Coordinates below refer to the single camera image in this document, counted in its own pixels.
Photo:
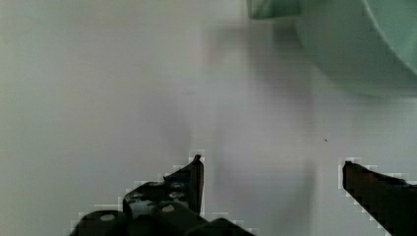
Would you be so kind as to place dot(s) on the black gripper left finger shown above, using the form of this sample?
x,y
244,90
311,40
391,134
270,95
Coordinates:
x,y
184,187

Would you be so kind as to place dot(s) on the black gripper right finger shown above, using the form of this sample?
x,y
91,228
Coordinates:
x,y
391,201

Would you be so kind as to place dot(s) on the green plastic strainer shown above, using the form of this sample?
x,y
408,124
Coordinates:
x,y
368,46

